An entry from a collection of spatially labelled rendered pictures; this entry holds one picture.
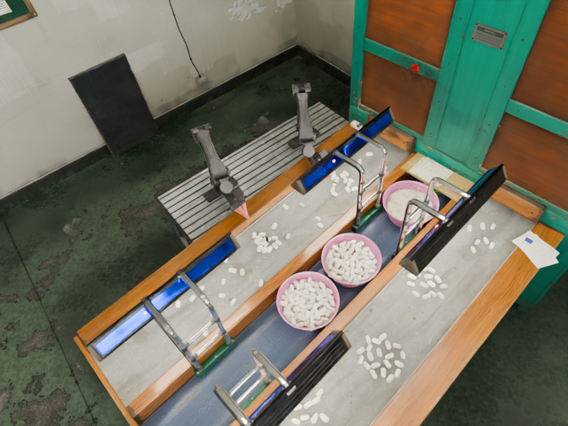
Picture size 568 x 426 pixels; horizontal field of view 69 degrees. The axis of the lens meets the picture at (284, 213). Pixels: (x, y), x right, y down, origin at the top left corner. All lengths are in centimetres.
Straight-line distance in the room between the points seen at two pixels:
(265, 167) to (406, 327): 117
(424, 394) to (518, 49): 130
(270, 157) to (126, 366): 133
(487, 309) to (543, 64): 95
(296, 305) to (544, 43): 135
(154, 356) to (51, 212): 206
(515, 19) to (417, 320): 118
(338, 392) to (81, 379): 165
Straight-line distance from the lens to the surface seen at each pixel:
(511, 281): 200
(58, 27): 336
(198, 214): 227
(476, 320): 186
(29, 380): 301
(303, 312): 181
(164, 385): 179
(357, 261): 193
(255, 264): 194
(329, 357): 138
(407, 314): 183
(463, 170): 226
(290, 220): 206
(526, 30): 181
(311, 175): 176
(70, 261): 330
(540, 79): 188
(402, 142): 231
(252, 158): 247
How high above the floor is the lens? 239
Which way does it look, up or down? 52 degrees down
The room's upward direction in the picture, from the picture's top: 8 degrees counter-clockwise
